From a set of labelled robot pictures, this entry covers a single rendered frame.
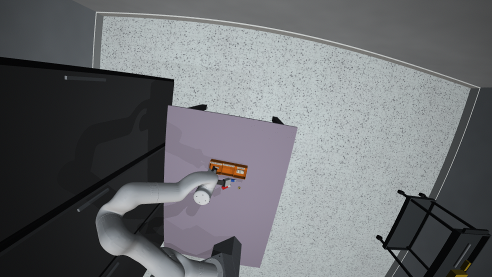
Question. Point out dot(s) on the orange bin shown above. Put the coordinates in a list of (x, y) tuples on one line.
[(228, 168)]

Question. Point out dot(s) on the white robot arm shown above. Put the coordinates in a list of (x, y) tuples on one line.
[(117, 240)]

